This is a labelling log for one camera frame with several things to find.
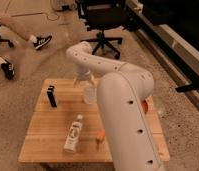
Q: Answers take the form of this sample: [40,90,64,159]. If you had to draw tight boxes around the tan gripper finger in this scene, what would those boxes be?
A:
[73,78,78,88]
[90,76,97,87]

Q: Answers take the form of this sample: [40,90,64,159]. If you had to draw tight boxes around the cable on floor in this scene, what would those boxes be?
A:
[0,0,77,22]

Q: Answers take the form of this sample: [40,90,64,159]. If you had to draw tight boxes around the wooden table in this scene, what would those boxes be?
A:
[18,77,171,171]

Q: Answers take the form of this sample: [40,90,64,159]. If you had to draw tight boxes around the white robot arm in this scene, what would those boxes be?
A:
[66,41,166,171]

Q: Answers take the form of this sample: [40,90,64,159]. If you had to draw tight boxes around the translucent white ceramic cup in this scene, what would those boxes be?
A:
[83,83,96,104]

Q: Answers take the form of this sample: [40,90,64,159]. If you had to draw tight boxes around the person's leg tan trousers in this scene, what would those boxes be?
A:
[0,12,37,43]

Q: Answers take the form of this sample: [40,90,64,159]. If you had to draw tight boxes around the black office chair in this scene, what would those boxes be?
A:
[75,0,138,59]

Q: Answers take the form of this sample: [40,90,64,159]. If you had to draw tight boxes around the small orange toy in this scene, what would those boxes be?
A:
[96,130,105,149]

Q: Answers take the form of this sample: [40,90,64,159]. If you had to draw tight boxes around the white plastic bottle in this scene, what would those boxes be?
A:
[64,115,83,152]

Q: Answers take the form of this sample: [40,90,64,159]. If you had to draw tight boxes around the orange ceramic bowl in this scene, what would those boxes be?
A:
[141,100,149,114]

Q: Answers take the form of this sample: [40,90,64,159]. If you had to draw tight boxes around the black white sneaker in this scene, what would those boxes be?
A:
[1,62,15,80]
[34,35,52,50]

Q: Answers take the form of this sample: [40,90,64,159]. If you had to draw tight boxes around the long dark workbench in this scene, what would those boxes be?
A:
[126,0,199,111]

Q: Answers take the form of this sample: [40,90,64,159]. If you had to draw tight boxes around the black rectangular eraser block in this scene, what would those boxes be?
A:
[47,85,57,107]

